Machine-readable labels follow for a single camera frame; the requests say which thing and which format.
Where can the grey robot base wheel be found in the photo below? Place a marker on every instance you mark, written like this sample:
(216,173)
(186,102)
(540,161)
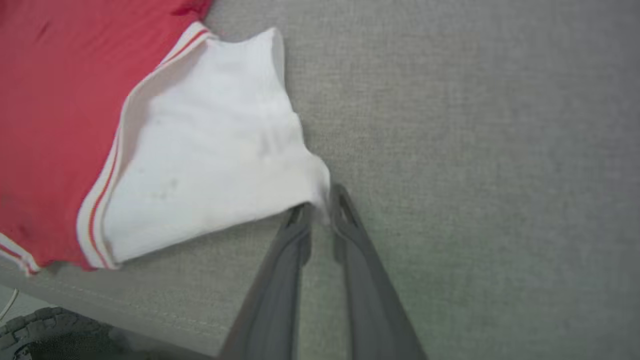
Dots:
(55,332)

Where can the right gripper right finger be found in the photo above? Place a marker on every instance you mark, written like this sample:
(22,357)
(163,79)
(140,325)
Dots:
(372,310)

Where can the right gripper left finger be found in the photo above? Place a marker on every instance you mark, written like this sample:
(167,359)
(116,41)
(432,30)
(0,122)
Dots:
(272,300)

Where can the red and white garment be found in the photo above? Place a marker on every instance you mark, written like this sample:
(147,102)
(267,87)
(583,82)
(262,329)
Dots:
(50,125)

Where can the grey fabric sofa cushion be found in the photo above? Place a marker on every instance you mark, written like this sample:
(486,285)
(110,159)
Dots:
(475,150)

